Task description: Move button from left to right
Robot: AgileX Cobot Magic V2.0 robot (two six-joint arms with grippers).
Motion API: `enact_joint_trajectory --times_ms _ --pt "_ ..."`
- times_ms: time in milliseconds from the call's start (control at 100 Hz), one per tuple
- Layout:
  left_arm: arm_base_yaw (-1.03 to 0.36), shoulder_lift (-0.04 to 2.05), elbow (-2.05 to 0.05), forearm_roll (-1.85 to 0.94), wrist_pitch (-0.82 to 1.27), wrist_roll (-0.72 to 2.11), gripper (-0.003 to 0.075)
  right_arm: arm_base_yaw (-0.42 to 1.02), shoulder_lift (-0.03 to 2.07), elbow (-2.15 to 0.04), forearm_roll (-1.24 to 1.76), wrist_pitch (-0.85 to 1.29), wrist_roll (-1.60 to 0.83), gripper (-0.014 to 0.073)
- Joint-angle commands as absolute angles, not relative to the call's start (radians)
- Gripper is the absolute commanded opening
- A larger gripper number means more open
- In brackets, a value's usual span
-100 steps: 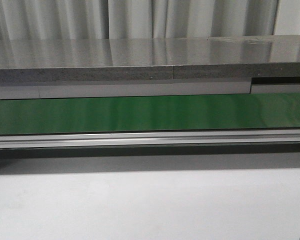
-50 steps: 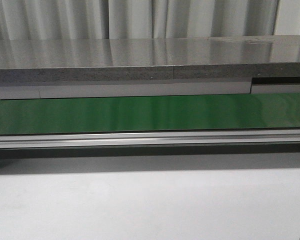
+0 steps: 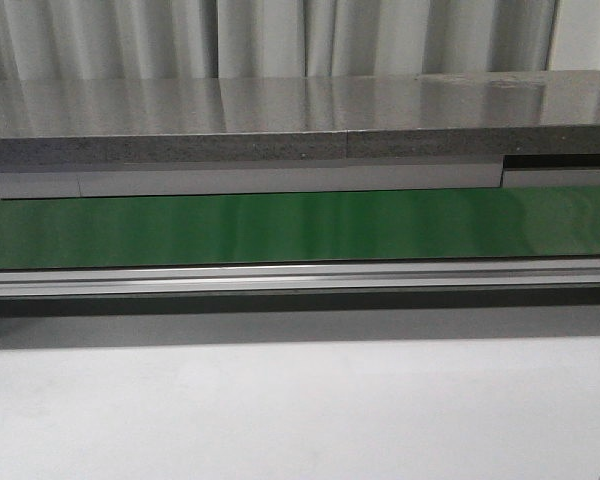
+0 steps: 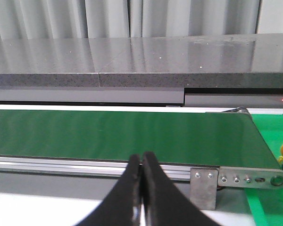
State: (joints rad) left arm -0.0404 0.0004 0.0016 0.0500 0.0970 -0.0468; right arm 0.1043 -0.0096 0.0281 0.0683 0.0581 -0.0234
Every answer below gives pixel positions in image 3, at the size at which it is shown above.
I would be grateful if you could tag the green conveyor belt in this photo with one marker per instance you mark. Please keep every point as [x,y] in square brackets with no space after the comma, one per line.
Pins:
[299,227]

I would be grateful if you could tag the dark granite countertop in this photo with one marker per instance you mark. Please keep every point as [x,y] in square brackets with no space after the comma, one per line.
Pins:
[82,123]

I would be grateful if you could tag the white pleated curtain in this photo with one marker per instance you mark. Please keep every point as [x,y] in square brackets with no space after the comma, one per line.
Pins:
[229,39]

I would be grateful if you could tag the aluminium conveyor side rail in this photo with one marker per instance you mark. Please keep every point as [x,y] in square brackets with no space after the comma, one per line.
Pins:
[300,277]

